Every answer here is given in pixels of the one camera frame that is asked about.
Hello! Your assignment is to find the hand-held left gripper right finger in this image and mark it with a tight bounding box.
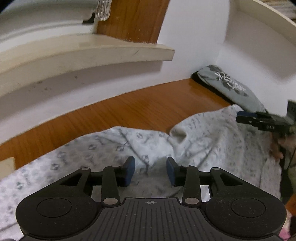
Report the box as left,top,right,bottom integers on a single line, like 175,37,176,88
166,157,243,206

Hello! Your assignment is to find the wooden window frame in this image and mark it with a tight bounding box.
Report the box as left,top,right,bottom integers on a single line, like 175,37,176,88
96,0,171,44

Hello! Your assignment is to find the person's right hand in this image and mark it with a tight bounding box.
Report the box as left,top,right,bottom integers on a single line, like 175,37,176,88
269,133,296,163

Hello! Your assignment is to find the beige window sill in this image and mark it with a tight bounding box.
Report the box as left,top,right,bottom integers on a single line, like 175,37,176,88
0,35,175,98

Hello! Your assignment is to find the white patterned shirt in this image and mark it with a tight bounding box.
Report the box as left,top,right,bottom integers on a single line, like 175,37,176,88
0,104,282,241

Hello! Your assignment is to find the grey window blind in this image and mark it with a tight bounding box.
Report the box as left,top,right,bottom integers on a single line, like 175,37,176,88
0,0,97,44

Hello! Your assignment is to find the grey printed t-shirt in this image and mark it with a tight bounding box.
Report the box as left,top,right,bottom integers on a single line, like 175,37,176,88
196,65,266,114

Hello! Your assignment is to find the clear plastic clip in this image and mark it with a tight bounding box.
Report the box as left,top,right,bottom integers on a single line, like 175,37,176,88
96,0,112,21

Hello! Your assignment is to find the white wall shelf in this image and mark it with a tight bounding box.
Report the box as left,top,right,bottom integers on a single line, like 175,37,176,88
222,0,296,81

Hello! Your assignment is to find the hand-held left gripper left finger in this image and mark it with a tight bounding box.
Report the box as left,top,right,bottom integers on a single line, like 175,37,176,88
60,157,135,206

